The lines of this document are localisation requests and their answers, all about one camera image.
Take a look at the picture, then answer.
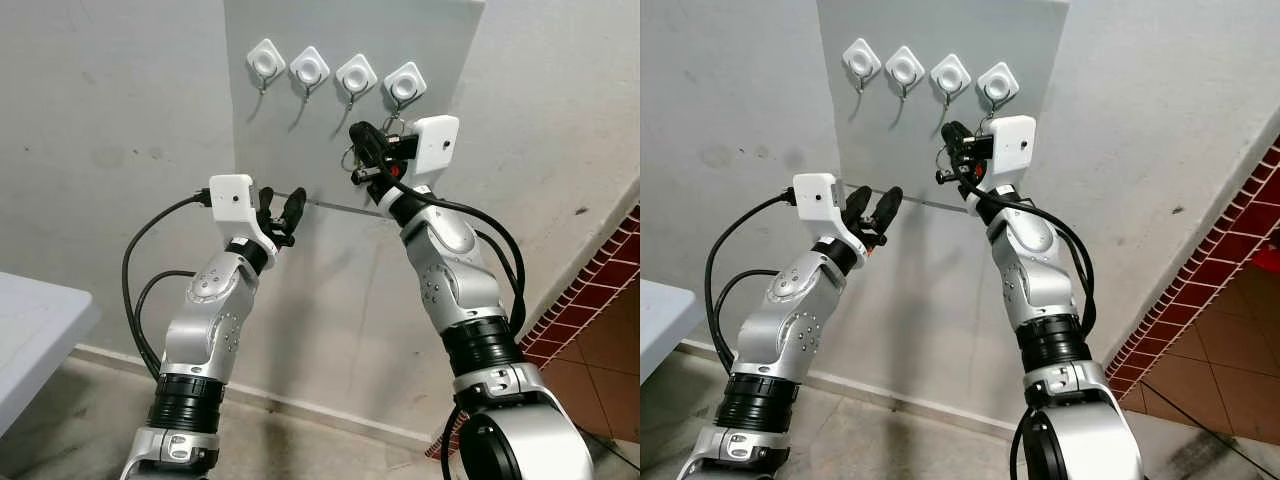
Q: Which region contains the grey folding table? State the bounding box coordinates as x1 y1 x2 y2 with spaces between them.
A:
640 279 684 387
0 272 102 437

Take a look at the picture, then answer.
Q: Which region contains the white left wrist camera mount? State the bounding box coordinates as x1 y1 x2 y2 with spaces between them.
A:
208 174 277 257
793 173 867 257

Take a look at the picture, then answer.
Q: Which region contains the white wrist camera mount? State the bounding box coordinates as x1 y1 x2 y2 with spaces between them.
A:
208 174 277 257
404 116 462 192
793 173 867 257
984 115 1039 192

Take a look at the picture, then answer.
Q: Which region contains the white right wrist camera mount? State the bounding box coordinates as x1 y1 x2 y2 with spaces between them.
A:
404 116 462 192
984 115 1039 192

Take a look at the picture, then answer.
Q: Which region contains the grey wall board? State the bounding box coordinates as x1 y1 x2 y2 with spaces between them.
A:
816 0 1070 217
222 0 487 217

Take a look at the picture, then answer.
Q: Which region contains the white adhesive wall hook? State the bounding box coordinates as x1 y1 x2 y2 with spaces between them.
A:
289 45 332 100
247 38 289 95
976 61 1021 121
382 61 430 123
930 53 973 109
885 45 927 100
842 38 884 95
334 52 380 109

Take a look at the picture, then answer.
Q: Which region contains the short black left arm cable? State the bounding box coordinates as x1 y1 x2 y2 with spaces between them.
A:
721 269 778 372
134 269 199 374

